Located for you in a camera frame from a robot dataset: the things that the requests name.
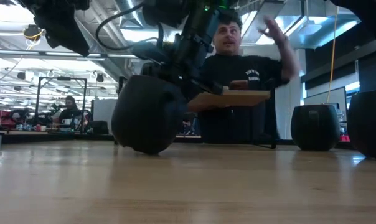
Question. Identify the black metal rack frame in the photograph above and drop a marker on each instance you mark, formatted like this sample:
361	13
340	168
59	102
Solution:
63	78

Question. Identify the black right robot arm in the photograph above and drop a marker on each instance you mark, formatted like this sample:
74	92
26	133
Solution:
188	15

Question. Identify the white cabinet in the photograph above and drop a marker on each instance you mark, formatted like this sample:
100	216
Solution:
104	112

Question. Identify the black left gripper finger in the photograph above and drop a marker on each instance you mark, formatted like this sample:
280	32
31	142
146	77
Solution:
69	42

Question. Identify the white cup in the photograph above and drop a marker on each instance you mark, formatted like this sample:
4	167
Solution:
66	121

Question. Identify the black mug orange interior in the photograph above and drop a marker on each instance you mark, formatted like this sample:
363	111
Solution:
314	130

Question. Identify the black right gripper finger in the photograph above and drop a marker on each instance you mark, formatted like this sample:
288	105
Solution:
152	70
203	87

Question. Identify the red bag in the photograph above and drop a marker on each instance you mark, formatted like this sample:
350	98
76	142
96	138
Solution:
0	118

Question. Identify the black mug dark red interior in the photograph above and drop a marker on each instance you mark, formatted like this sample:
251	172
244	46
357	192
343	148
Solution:
144	118

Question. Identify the white pendant lamp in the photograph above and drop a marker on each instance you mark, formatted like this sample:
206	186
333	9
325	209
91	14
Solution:
309	28

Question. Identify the person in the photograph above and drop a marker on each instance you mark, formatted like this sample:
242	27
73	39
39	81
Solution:
70	109
234	68

